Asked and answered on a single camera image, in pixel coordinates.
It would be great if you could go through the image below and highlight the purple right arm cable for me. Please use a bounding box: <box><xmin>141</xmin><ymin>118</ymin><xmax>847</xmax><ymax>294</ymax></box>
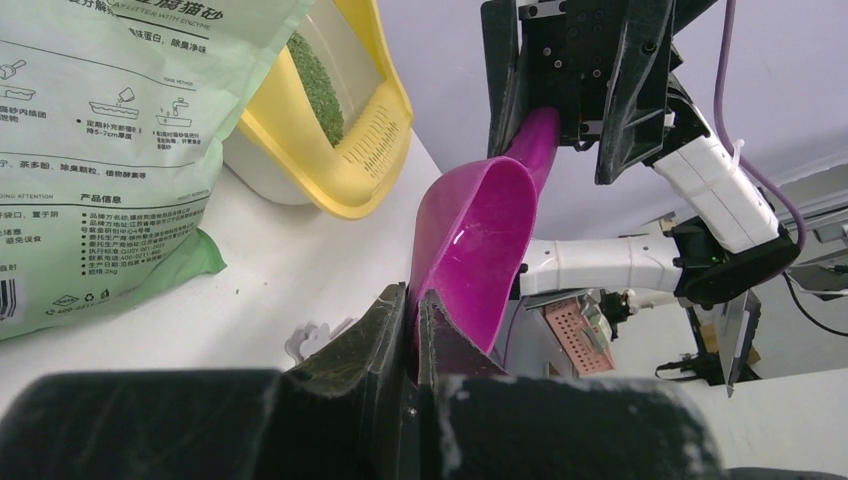
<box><xmin>712</xmin><ymin>0</ymin><xmax>808</xmax><ymax>253</ymax></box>

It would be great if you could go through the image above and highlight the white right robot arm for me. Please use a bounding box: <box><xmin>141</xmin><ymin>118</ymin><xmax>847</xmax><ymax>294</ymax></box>
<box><xmin>480</xmin><ymin>1</ymin><xmax>804</xmax><ymax>307</ymax></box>

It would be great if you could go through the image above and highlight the magenta plastic scoop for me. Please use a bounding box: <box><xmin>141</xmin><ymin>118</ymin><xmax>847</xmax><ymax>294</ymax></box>
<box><xmin>406</xmin><ymin>107</ymin><xmax>561</xmax><ymax>353</ymax></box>

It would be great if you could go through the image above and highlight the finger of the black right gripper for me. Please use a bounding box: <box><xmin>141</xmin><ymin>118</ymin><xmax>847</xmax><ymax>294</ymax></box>
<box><xmin>595</xmin><ymin>1</ymin><xmax>675</xmax><ymax>185</ymax></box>
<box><xmin>480</xmin><ymin>0</ymin><xmax>528</xmax><ymax>157</ymax></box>

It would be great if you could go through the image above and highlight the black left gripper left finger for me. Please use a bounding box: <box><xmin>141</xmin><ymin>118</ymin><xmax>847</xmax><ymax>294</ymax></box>
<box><xmin>1</xmin><ymin>283</ymin><xmax>419</xmax><ymax>479</ymax></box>

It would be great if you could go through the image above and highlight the green litter in box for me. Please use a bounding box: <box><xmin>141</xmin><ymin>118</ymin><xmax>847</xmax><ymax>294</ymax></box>
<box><xmin>287</xmin><ymin>32</ymin><xmax>344</xmax><ymax>147</ymax></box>

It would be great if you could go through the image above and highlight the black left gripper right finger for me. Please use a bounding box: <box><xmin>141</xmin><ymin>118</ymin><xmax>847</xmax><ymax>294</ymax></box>
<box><xmin>418</xmin><ymin>291</ymin><xmax>725</xmax><ymax>479</ymax></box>

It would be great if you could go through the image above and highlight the yellow litter box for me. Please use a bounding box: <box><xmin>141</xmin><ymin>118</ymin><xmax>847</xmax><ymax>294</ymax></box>
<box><xmin>223</xmin><ymin>1</ymin><xmax>414</xmax><ymax>220</ymax></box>

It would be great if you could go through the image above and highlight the white bag sealing clip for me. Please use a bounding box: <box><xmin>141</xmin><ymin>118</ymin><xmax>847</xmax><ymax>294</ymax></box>
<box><xmin>284</xmin><ymin>317</ymin><xmax>358</xmax><ymax>365</ymax></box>

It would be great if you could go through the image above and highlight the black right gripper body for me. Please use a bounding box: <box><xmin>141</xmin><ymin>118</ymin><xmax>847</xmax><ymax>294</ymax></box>
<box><xmin>516</xmin><ymin>0</ymin><xmax>677</xmax><ymax>150</ymax></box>

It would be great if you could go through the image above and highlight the green cat litter bag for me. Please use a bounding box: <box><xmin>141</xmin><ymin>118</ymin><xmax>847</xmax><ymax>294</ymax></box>
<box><xmin>1</xmin><ymin>1</ymin><xmax>311</xmax><ymax>339</ymax></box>

